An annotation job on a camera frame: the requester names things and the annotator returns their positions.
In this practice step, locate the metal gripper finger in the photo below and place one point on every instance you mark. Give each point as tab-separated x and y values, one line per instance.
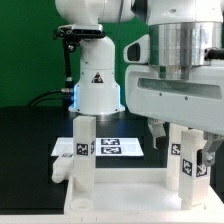
213	142
157	130

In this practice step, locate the white marker base sheet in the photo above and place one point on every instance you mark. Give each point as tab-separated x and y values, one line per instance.
129	147

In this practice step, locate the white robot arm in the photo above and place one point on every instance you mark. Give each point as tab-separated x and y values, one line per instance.
175	58

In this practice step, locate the black camera on stand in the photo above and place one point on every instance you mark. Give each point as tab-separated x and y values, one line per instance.
71	36

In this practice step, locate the white square desk top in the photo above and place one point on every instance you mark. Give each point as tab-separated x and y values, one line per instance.
134	190

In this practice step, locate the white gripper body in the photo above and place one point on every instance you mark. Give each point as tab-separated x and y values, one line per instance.
196	103

